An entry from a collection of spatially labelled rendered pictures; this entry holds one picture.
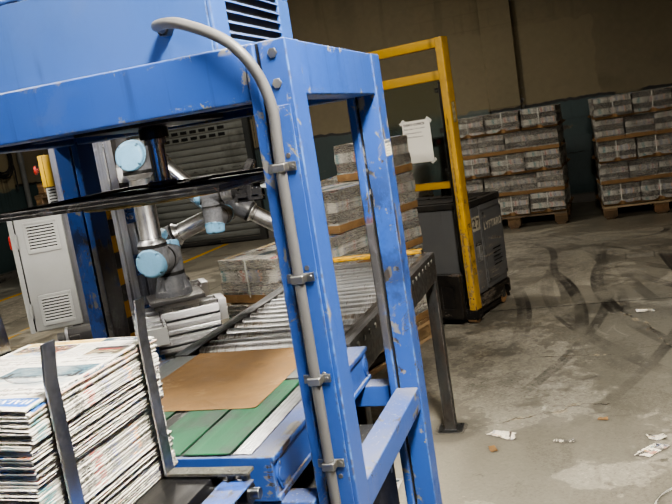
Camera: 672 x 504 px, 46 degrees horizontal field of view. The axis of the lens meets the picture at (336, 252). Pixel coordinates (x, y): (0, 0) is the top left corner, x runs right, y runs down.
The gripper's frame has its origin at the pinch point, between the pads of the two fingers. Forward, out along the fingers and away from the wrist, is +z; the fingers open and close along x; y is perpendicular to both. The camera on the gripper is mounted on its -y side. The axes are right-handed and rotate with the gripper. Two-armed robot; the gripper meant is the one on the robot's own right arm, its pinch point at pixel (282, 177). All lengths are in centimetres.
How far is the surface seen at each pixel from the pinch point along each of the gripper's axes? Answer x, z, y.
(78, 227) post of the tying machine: 83, -43, 13
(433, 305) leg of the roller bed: -49, 48, 60
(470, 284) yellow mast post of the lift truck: -224, 65, 67
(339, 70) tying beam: 129, 43, -9
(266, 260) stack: -75, -30, 32
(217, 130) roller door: -806, -260, -151
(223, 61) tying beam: 159, 26, -8
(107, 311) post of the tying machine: 81, -39, 38
